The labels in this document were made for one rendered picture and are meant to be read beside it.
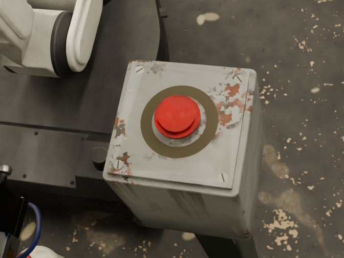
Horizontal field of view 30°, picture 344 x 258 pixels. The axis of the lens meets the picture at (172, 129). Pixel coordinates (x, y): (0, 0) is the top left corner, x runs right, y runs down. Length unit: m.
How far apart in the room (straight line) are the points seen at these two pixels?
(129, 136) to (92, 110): 0.90
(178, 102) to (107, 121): 0.89
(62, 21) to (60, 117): 0.23
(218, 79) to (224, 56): 1.08
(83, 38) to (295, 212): 0.61
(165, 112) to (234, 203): 0.10
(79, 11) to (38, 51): 0.14
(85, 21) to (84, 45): 0.05
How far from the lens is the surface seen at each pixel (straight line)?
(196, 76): 0.57
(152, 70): 0.58
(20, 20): 1.12
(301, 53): 1.64
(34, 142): 1.44
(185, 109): 0.54
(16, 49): 1.16
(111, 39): 1.53
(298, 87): 1.59
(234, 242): 0.86
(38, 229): 0.91
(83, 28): 1.38
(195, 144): 0.54
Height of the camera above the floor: 1.43
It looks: 65 degrees down
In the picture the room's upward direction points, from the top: 24 degrees counter-clockwise
